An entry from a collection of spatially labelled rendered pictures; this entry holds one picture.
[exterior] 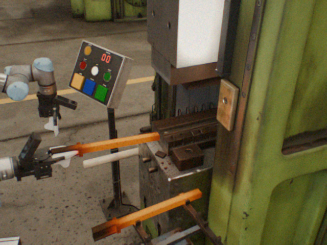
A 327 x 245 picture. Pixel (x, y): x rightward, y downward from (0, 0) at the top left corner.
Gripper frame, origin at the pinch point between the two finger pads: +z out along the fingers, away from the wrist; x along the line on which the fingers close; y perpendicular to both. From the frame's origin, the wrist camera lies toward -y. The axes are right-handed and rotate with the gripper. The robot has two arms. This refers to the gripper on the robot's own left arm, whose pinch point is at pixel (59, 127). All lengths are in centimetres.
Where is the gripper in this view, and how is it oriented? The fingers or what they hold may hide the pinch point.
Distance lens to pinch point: 184.9
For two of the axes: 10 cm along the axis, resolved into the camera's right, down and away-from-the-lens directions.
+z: -0.2, 8.4, 5.4
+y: -9.9, 0.5, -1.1
